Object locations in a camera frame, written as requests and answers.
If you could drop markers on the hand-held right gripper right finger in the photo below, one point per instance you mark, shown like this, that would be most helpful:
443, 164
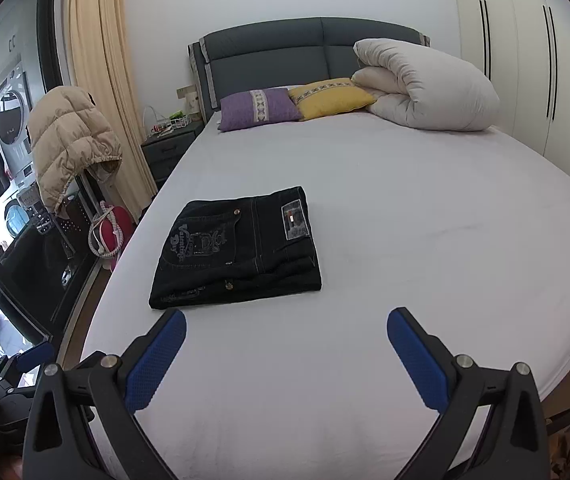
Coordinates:
415, 355

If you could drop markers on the yellow pillow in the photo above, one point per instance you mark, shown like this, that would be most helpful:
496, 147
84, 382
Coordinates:
330, 97

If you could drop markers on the black denim pants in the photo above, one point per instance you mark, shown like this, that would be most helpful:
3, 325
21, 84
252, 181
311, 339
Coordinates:
245, 255

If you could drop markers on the dark grey padded headboard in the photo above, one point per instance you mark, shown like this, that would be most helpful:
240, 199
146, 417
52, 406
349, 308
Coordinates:
275, 55

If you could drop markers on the dark grey nightstand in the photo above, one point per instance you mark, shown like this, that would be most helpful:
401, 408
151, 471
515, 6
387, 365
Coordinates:
170, 152

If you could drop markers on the bed with white sheet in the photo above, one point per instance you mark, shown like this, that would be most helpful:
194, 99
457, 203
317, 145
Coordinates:
415, 210

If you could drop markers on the rolled white duvet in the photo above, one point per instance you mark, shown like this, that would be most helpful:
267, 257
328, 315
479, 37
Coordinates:
430, 90

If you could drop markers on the wall socket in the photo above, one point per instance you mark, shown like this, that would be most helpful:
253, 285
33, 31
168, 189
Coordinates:
183, 92

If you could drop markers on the white washing machine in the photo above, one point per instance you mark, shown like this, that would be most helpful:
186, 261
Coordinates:
7, 120

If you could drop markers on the white wardrobe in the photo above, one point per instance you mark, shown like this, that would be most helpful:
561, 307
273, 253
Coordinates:
515, 60

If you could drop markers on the purple pillow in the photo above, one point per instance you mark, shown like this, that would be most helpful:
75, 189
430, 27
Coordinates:
245, 110

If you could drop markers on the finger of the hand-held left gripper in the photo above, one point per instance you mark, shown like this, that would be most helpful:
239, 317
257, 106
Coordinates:
35, 358

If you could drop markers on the pink and white bag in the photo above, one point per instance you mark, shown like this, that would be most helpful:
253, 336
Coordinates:
112, 230

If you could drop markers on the beige curtain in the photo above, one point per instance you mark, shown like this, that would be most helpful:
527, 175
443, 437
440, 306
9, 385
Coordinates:
95, 35

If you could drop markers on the beige puffer jacket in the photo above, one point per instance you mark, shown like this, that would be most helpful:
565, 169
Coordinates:
70, 135

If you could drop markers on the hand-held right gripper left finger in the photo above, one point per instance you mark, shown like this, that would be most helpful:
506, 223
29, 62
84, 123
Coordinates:
157, 355

